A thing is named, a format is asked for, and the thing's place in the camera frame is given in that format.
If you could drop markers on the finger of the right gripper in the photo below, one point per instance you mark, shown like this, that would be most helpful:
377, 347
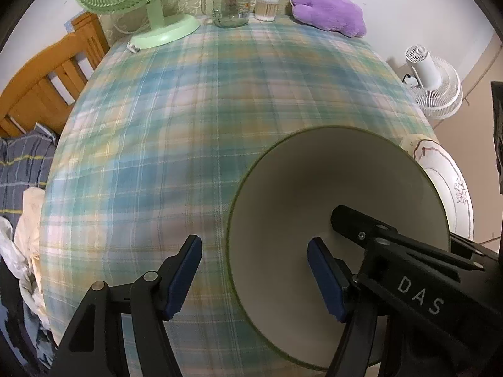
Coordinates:
366, 231
467, 249

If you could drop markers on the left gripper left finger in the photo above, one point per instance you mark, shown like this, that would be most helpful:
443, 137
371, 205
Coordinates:
93, 343

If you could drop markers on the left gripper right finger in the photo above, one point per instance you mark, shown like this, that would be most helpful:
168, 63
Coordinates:
346, 303

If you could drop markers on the white plate red floral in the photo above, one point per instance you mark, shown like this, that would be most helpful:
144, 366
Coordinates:
448, 180

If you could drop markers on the floral bowl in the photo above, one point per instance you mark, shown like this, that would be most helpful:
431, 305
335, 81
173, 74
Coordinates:
287, 198

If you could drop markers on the white floor fan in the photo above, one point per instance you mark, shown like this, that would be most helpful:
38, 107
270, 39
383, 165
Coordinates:
434, 83

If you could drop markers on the blue plaid bedding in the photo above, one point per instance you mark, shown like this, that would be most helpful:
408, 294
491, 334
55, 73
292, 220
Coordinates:
25, 162

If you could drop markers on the plaid tablecloth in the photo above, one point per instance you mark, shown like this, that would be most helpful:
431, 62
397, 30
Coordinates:
154, 151

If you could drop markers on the purple plush toy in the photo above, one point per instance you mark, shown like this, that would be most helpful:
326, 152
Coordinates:
342, 16

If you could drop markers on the cotton swab container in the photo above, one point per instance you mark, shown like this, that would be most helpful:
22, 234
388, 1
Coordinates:
266, 10

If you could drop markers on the wooden bed headboard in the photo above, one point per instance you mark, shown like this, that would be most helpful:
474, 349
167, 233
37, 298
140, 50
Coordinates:
30, 97

